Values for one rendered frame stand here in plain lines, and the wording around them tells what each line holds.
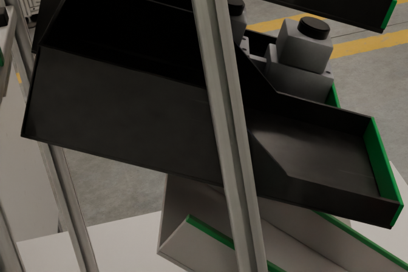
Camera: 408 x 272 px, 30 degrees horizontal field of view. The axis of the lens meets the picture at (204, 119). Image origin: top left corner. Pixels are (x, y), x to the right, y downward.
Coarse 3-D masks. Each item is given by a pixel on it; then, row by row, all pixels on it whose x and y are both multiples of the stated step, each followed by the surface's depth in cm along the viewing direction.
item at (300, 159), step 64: (64, 0) 57; (128, 0) 62; (64, 64) 51; (128, 64) 65; (192, 64) 64; (64, 128) 53; (128, 128) 53; (192, 128) 53; (256, 128) 64; (320, 128) 67; (256, 192) 55; (320, 192) 55; (384, 192) 59
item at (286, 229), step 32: (192, 192) 68; (224, 192) 71; (160, 224) 62; (192, 224) 57; (224, 224) 68; (288, 224) 73; (320, 224) 73; (192, 256) 59; (224, 256) 59; (288, 256) 71; (320, 256) 74; (352, 256) 75; (384, 256) 74
